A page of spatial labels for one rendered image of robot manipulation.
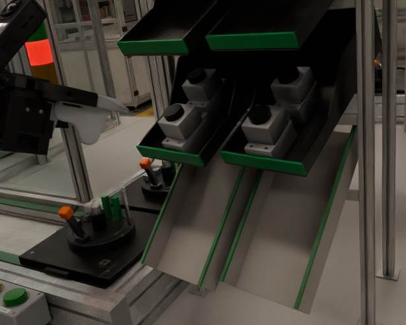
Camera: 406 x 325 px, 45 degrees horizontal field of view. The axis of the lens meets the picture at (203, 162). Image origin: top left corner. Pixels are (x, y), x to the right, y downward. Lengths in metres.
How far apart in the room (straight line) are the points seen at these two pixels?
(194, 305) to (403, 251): 0.45
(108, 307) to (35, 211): 0.54
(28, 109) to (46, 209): 0.77
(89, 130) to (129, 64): 5.54
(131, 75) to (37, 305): 5.32
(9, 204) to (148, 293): 0.61
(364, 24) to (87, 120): 0.38
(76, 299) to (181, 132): 0.36
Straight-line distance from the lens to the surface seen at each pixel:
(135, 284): 0.88
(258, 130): 0.63
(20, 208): 1.37
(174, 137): 0.71
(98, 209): 1.00
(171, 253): 0.84
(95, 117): 0.58
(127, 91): 6.22
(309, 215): 0.75
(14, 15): 0.56
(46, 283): 0.97
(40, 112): 0.55
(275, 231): 0.77
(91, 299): 0.87
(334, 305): 0.94
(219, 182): 0.83
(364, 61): 0.70
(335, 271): 1.03
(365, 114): 0.72
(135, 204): 1.15
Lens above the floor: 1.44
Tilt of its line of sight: 20 degrees down
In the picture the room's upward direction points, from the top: 8 degrees counter-clockwise
